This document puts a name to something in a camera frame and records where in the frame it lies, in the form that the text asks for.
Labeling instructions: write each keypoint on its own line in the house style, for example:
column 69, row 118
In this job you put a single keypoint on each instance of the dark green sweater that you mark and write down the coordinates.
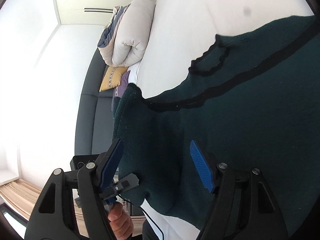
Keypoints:
column 225, row 117

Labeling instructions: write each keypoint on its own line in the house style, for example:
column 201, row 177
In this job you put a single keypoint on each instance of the folded beige duvet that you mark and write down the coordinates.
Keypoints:
column 132, row 35

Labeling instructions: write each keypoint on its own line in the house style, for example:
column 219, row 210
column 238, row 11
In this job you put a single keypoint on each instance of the bed with white sheet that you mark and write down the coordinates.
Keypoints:
column 180, row 30

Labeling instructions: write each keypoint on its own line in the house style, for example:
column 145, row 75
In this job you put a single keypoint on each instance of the white pillow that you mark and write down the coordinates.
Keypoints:
column 133, row 73

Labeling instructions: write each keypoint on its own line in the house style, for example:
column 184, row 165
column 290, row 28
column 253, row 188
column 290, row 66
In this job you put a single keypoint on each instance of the grey blue folded blanket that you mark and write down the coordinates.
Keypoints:
column 107, row 37

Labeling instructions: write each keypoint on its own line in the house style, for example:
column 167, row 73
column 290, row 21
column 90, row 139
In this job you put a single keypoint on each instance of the grey padded headboard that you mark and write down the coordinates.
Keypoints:
column 95, row 120

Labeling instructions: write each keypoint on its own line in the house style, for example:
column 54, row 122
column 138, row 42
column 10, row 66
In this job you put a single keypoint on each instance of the person's left hand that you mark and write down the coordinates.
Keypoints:
column 121, row 222

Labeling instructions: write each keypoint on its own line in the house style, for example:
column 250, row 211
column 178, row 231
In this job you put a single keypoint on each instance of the yellow patterned pillow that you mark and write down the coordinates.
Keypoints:
column 112, row 78

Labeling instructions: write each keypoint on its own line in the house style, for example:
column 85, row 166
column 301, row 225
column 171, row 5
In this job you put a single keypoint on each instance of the white wardrobe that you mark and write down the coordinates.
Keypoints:
column 105, row 0

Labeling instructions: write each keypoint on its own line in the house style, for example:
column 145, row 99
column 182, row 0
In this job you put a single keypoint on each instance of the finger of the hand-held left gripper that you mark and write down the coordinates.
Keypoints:
column 128, row 182
column 111, row 200

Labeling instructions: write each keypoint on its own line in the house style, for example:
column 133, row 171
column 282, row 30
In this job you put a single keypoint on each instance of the purple patterned pillow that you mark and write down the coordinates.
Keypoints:
column 122, row 86

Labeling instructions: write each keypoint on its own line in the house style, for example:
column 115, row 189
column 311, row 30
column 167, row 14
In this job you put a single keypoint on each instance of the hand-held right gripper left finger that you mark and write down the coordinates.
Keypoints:
column 110, row 165

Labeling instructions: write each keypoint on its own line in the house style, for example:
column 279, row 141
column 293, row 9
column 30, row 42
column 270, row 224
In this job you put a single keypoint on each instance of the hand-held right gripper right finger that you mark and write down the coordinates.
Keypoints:
column 202, row 167

